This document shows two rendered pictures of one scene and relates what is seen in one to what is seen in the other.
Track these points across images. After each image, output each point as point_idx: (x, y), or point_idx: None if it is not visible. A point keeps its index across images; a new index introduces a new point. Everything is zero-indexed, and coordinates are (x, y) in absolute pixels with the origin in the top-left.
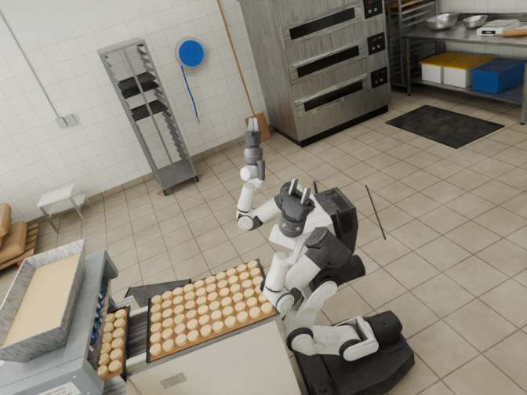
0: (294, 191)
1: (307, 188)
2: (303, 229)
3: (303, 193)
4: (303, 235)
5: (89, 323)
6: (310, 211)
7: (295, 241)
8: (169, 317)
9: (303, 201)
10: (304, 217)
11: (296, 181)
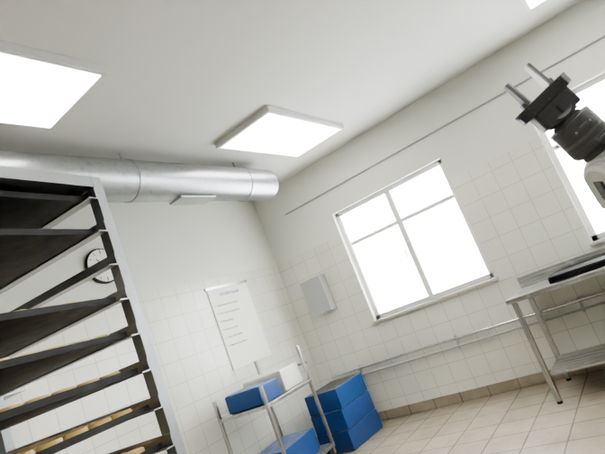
0: (546, 85)
1: (504, 86)
2: (568, 151)
3: (542, 92)
4: (591, 166)
5: None
6: (519, 122)
7: (583, 168)
8: None
9: (520, 104)
10: (543, 131)
11: (529, 70)
